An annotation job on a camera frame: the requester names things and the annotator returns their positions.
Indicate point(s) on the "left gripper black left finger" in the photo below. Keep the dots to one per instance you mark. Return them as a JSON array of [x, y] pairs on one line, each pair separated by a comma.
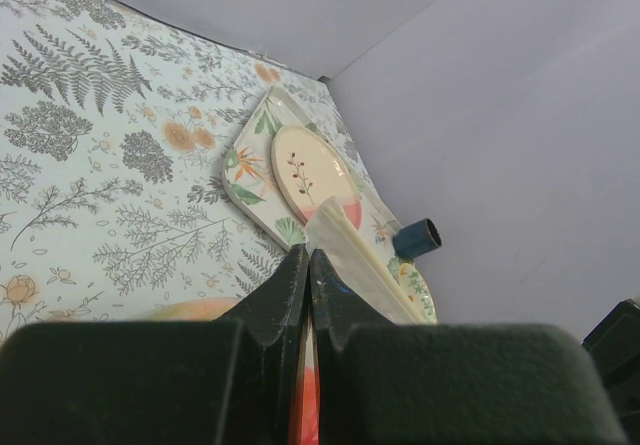
[[232, 380]]

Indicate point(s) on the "floral table mat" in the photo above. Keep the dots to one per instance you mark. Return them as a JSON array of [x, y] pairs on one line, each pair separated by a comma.
[[122, 182]]

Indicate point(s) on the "small floral bowl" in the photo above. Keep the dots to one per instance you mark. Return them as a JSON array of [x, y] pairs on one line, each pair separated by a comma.
[[417, 290]]

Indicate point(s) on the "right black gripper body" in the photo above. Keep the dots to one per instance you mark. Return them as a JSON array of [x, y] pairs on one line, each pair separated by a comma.
[[614, 348]]

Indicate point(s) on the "beige pink round plate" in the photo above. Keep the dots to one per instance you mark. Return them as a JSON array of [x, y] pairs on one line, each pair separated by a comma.
[[308, 171]]

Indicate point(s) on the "floral rectangular tray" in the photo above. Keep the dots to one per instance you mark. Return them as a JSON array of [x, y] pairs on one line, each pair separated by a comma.
[[249, 181]]

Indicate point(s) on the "red apple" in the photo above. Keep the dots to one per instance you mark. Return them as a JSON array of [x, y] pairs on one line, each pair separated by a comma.
[[304, 424]]

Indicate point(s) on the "dark blue mug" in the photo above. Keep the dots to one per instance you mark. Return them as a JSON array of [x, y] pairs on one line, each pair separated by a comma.
[[417, 239]]

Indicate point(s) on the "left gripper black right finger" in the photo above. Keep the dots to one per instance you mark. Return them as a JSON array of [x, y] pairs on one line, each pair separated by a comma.
[[382, 383]]

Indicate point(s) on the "clear zip top bag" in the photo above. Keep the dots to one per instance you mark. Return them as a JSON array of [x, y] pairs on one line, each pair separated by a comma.
[[327, 232]]

